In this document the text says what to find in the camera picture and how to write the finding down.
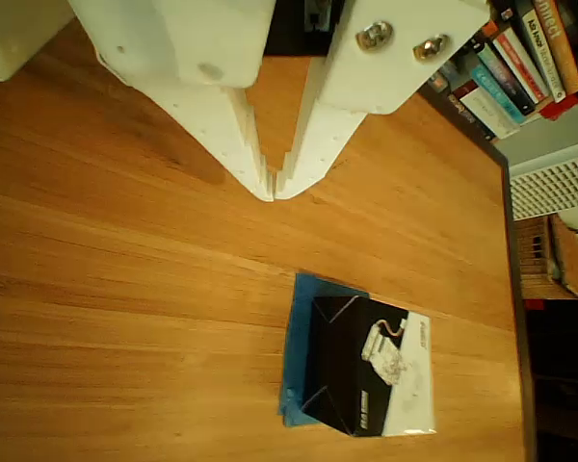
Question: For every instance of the black white servo box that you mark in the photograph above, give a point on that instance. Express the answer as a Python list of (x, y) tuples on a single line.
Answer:
[(347, 366)]

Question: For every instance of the blue tape square target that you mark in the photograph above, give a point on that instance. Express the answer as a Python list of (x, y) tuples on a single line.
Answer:
[(296, 346)]

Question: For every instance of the black book white lettering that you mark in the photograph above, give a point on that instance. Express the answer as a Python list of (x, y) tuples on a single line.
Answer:
[(467, 118)]

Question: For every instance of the white book grey lettering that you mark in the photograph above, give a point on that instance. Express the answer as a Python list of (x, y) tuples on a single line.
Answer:
[(486, 110)]

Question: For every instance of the dark purple book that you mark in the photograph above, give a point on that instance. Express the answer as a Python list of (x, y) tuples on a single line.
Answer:
[(508, 79)]

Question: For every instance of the red white striped book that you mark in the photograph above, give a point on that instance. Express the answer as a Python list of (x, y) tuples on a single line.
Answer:
[(520, 67)]

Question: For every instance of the white Modern Romance book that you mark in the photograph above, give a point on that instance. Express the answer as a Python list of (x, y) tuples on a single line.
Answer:
[(539, 53)]

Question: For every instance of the tan Connect book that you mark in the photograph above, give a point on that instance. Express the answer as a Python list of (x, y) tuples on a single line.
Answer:
[(556, 43)]

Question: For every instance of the white radiator grille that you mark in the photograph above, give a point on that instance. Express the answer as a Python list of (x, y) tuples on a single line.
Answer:
[(559, 187)]

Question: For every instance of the brown wicker basket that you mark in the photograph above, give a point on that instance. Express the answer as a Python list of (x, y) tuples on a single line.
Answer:
[(568, 260)]

